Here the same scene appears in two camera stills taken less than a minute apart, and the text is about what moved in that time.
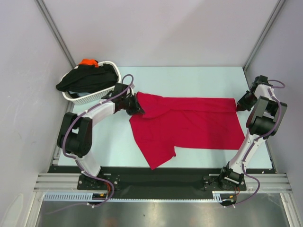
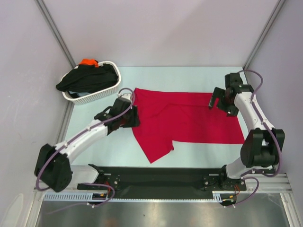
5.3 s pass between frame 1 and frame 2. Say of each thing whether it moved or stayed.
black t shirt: stayed
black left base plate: stayed
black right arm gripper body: moved
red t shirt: moved
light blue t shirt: stayed
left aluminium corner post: stayed
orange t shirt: stayed
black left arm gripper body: moved
